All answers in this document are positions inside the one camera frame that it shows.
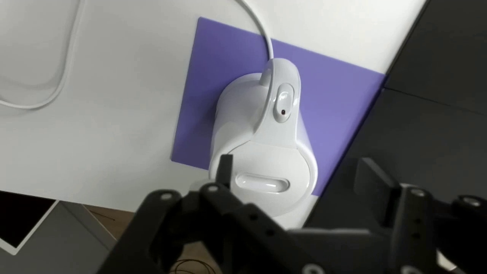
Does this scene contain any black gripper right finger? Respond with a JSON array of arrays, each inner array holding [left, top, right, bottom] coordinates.
[[353, 157, 487, 274]]

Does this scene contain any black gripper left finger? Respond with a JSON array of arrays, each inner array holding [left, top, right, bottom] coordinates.
[[96, 154, 286, 274]]

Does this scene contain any white electric kettle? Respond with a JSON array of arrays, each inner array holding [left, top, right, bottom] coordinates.
[[207, 56, 320, 232]]

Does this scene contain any grey box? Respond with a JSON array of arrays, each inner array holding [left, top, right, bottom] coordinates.
[[0, 189, 119, 274]]

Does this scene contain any purple mat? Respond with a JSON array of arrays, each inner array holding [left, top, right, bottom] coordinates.
[[171, 15, 387, 198]]

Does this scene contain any thin black floor cable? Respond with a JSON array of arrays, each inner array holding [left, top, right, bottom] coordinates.
[[169, 257, 221, 274]]

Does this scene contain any white power cable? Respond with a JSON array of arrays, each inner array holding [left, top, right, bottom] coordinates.
[[0, 0, 277, 111]]

